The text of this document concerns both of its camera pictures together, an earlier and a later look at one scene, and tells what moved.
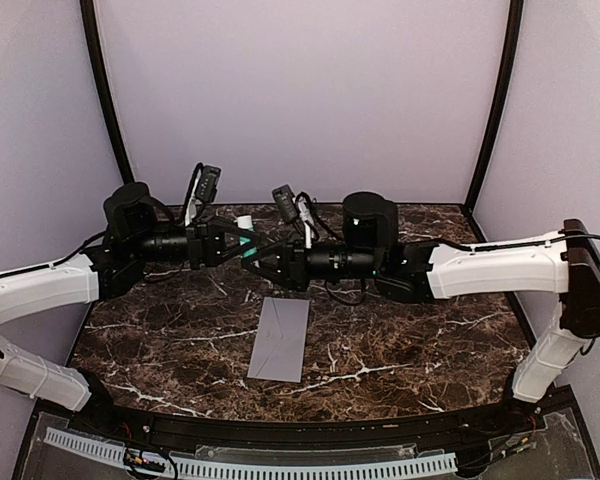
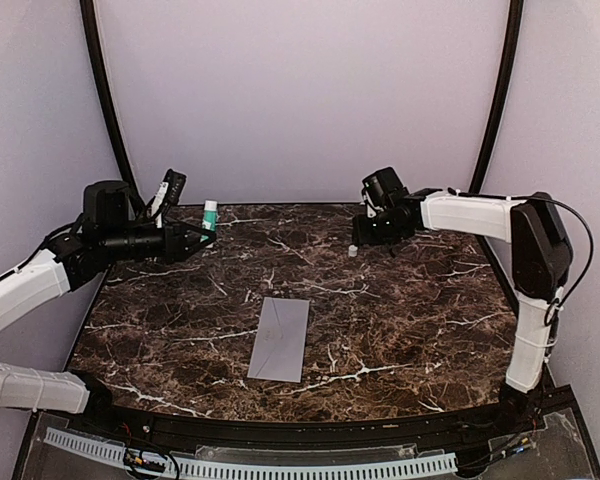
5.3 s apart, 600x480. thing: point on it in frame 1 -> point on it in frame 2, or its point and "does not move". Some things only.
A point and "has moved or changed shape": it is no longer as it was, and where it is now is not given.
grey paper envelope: (280, 343) does not move
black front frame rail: (189, 431) does not move
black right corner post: (514, 32) does not move
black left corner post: (90, 22) does not move
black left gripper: (204, 240) -> (174, 246)
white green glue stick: (246, 222) has moved or changed shape
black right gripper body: (295, 267) -> (382, 232)
